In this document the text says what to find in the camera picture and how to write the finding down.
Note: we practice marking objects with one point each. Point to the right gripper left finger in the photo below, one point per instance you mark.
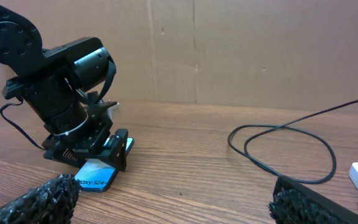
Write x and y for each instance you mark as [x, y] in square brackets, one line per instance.
[52, 202]

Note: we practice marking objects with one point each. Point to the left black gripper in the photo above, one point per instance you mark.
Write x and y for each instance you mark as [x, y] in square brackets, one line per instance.
[92, 140]

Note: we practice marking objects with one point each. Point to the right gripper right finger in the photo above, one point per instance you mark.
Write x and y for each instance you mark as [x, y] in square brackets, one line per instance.
[294, 203]

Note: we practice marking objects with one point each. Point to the Samsung Galaxy smartphone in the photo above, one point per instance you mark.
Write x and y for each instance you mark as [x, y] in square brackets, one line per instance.
[96, 176]

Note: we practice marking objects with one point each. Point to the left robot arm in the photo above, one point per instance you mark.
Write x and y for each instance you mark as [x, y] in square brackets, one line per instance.
[65, 86]

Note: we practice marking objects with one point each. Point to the cardboard backdrop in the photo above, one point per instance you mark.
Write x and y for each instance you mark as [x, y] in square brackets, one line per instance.
[297, 55]

